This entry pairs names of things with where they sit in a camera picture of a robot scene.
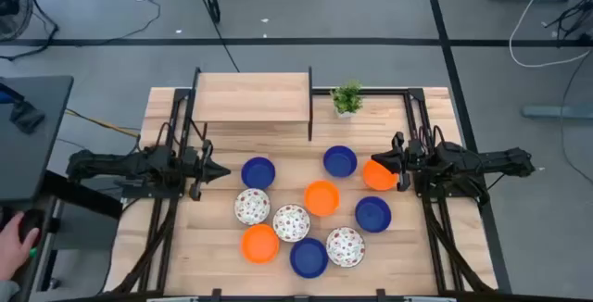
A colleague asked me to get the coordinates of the black desk base beam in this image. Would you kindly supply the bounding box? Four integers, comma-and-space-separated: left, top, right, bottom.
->
44, 170, 124, 220

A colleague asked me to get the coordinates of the black cable bundle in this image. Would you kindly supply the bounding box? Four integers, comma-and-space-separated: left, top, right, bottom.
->
542, 0, 593, 46

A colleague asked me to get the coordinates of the black computer mouse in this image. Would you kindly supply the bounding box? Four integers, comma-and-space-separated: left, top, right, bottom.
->
18, 208, 46, 247

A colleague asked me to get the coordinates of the blue plastic mini bowl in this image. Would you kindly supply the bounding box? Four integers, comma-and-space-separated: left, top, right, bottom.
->
354, 195, 393, 234
240, 156, 277, 191
322, 145, 359, 179
289, 237, 330, 280

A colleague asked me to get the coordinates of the green plant in white pot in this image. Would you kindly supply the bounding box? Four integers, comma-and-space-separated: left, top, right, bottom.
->
329, 79, 365, 120

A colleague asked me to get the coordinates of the black handheld device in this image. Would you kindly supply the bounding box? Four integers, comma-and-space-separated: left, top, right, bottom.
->
0, 82, 46, 135

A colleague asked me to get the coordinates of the black aluminium table frame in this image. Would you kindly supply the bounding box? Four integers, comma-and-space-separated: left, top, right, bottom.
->
104, 86, 498, 296

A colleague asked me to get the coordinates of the orange plastic mini bowl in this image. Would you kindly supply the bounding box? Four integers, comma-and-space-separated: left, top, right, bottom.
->
361, 158, 399, 193
303, 180, 341, 218
240, 223, 281, 265

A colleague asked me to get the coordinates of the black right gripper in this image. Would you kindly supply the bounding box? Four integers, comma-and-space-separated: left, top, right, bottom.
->
371, 131, 425, 193

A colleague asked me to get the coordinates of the wooden shelf with black legs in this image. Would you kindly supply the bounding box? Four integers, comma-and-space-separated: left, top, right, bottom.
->
183, 66, 315, 143

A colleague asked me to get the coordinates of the black floor fan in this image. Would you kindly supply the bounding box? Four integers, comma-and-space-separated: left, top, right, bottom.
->
0, 0, 34, 43

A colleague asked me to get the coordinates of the black fan cable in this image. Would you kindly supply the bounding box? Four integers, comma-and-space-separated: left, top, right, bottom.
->
0, 0, 60, 62

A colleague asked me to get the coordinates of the black desk top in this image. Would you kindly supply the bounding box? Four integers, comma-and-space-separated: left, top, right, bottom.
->
0, 75, 75, 202

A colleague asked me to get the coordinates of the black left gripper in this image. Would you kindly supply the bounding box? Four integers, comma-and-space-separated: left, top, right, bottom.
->
183, 138, 232, 202

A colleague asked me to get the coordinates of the thin black floor cable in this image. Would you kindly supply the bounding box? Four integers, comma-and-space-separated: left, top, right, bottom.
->
99, 0, 162, 46
558, 51, 593, 185

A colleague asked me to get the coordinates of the long black hanging cable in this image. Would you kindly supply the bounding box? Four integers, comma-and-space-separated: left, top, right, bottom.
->
188, 0, 241, 74

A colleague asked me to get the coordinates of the white floor cable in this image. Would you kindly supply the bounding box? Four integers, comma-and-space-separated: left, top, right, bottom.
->
508, 0, 593, 69

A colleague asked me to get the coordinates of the person's hand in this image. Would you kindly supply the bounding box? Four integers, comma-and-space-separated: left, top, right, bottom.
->
0, 211, 42, 283

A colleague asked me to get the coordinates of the floral green mini bowl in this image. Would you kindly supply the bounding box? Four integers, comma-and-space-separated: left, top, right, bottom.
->
233, 187, 271, 227
271, 204, 311, 244
325, 226, 366, 269

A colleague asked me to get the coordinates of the dark grey side desk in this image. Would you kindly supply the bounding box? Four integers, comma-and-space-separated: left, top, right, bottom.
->
0, 194, 64, 302

